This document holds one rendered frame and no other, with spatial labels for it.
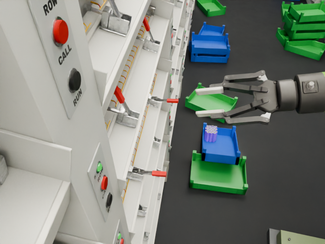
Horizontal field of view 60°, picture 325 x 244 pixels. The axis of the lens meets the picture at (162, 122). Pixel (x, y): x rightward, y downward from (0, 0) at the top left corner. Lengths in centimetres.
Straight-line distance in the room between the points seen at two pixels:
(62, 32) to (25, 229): 15
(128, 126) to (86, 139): 28
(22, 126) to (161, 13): 74
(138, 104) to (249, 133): 136
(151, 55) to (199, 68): 162
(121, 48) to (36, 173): 22
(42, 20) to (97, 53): 20
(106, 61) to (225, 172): 136
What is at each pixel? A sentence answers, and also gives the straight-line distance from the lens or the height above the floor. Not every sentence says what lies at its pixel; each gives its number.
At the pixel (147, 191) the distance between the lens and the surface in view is 94.
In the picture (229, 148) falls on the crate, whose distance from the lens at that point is 172.
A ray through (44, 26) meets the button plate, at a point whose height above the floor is 128.
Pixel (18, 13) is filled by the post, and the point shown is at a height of 130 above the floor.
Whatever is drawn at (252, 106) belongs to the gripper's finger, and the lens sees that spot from 71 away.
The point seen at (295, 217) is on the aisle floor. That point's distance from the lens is 165.
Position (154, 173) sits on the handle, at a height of 78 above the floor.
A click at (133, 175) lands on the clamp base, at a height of 78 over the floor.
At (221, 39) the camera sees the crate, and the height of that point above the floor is 10.
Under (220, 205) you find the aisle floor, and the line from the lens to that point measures 156.
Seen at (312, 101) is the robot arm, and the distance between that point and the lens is 70.
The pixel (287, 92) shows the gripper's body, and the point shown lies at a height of 95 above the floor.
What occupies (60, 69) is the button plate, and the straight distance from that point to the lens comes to 22.
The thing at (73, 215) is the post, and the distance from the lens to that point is 34.
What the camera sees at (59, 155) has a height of 119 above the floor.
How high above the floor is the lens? 137
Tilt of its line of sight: 47 degrees down
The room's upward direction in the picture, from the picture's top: straight up
